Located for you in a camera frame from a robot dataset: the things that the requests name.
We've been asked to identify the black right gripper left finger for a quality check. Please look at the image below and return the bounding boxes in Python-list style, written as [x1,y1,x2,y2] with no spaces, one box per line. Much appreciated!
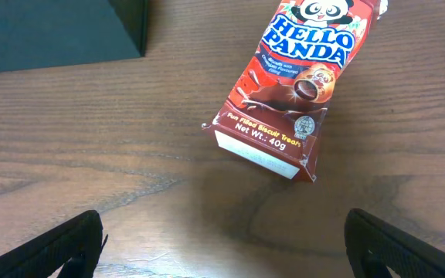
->
[0,210,107,278]

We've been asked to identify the dark green open box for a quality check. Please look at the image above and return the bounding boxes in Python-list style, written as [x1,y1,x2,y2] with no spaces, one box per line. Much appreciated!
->
[0,0,148,73]

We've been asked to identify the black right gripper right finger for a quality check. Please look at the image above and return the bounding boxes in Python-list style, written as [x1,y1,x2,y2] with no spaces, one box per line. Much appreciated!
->
[344,208,445,278]

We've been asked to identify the red Hello Panda box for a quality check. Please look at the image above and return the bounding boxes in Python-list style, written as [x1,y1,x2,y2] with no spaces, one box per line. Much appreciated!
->
[202,0,389,181]

